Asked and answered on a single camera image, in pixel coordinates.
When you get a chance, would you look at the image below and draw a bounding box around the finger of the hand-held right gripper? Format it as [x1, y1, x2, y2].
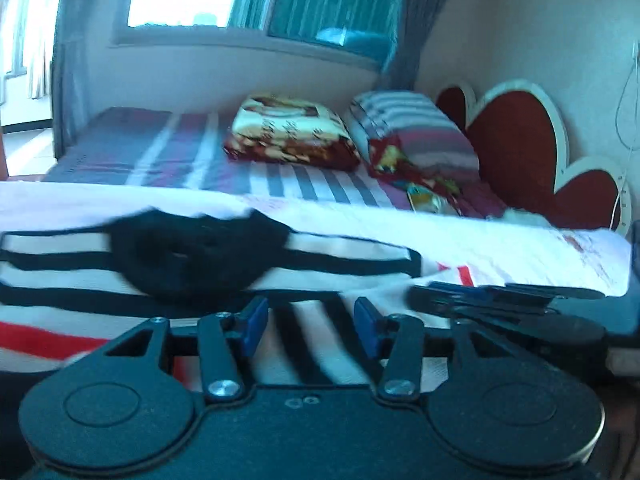
[450, 307, 608, 358]
[409, 281, 607, 313]

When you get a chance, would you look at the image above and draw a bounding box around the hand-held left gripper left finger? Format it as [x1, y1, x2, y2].
[102, 296, 269, 403]

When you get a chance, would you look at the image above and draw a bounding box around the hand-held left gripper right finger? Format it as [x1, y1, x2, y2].
[354, 297, 506, 403]

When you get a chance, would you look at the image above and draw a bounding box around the black red white striped garment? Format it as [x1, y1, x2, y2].
[0, 208, 453, 396]

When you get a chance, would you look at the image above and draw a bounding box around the white floral bedsheet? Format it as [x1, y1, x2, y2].
[0, 180, 633, 301]

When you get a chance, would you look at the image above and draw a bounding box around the red printed cloth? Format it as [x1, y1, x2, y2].
[367, 135, 507, 218]

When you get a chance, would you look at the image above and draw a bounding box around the red heart-shaped headboard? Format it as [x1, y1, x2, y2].
[435, 79, 633, 236]

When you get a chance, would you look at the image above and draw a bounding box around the striped pillow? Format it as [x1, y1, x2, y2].
[347, 91, 481, 181]

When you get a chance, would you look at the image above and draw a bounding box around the purple grey striped bed sheet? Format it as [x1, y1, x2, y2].
[42, 106, 511, 218]

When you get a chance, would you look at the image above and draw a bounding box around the folded printed blanket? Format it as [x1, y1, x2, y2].
[223, 92, 362, 170]

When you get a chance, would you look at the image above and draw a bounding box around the grey curtain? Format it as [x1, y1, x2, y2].
[382, 0, 468, 92]
[50, 0, 103, 161]

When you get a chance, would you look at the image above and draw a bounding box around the white sheer curtain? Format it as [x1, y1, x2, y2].
[0, 0, 66, 102]

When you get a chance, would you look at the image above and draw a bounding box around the thin wall cable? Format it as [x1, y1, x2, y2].
[611, 40, 640, 231]

